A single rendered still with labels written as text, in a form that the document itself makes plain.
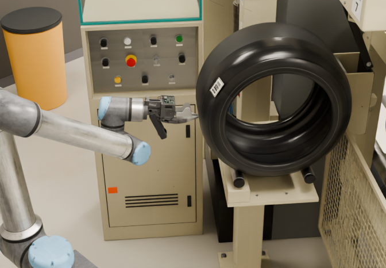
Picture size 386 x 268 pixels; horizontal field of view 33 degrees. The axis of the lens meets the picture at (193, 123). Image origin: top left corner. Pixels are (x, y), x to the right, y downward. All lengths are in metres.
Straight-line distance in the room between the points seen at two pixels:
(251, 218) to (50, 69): 2.15
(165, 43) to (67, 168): 1.47
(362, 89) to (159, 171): 1.17
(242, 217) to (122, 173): 0.67
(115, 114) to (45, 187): 1.76
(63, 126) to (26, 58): 2.59
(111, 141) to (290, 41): 0.72
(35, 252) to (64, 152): 2.16
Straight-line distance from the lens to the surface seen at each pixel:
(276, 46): 2.33
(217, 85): 2.33
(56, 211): 3.93
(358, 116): 2.87
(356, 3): 2.09
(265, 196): 2.66
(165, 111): 2.44
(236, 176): 2.56
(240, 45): 2.38
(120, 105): 2.43
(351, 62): 2.95
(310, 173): 2.61
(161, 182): 3.43
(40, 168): 4.30
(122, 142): 2.32
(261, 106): 2.82
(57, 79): 4.83
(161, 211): 3.55
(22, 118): 2.03
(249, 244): 3.28
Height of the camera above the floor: 2.45
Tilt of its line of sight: 32 degrees down
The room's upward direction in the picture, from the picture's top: 1 degrees counter-clockwise
